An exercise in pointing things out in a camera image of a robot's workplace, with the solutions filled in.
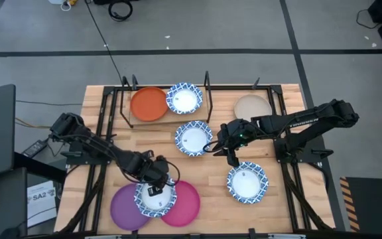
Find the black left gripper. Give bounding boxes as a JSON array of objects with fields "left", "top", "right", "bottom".
[{"left": 124, "top": 150, "right": 170, "bottom": 197}]

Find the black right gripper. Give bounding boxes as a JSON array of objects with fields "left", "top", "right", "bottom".
[{"left": 216, "top": 118, "right": 262, "bottom": 168}]

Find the pink plastic plate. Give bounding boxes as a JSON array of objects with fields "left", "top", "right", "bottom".
[{"left": 160, "top": 180, "right": 202, "bottom": 228}]

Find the purple plastic plate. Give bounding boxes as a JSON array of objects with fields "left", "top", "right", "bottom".
[{"left": 109, "top": 183, "right": 153, "bottom": 232}]

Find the beige plastic plate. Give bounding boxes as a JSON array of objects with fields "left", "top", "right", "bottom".
[{"left": 233, "top": 94, "right": 274, "bottom": 122}]

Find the orange plastic plate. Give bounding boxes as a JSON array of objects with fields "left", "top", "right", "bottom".
[{"left": 130, "top": 86, "right": 170, "bottom": 123}]

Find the white printed paper sheet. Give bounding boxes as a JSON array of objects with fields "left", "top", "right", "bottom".
[{"left": 27, "top": 180, "right": 58, "bottom": 228}]

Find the black power adapter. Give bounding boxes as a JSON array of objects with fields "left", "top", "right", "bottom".
[{"left": 21, "top": 139, "right": 48, "bottom": 159}]

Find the black yellow striped mat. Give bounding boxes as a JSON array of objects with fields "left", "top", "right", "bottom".
[{"left": 339, "top": 176, "right": 382, "bottom": 233}]

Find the dark grey cabinet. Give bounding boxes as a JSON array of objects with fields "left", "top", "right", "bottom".
[{"left": 0, "top": 167, "right": 29, "bottom": 239}]

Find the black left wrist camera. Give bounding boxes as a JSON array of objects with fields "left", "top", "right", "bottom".
[{"left": 149, "top": 161, "right": 169, "bottom": 182}]

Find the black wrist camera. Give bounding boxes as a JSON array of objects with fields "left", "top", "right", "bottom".
[
  {"left": 218, "top": 122, "right": 241, "bottom": 143},
  {"left": 149, "top": 161, "right": 169, "bottom": 182}
]

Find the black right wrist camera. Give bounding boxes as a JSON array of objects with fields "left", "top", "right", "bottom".
[{"left": 218, "top": 122, "right": 241, "bottom": 143}]

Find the black left camera cable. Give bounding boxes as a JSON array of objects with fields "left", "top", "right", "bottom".
[{"left": 156, "top": 155, "right": 181, "bottom": 187}]

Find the black camera cable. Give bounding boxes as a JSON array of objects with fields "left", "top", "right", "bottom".
[
  {"left": 203, "top": 141, "right": 222, "bottom": 154},
  {"left": 156, "top": 155, "right": 181, "bottom": 187}
]

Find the black right camera cable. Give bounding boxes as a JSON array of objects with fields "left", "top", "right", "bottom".
[{"left": 203, "top": 141, "right": 222, "bottom": 154}]

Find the black metal table frame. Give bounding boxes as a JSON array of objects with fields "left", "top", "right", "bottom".
[{"left": 58, "top": 84, "right": 338, "bottom": 238}]

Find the yellow floor cable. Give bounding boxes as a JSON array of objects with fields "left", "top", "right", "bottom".
[{"left": 14, "top": 117, "right": 52, "bottom": 131}]

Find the long black floor cable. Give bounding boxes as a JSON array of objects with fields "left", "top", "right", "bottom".
[{"left": 84, "top": 0, "right": 125, "bottom": 86}]

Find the coiled black cable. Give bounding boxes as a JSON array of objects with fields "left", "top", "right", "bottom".
[{"left": 107, "top": 0, "right": 135, "bottom": 23}]

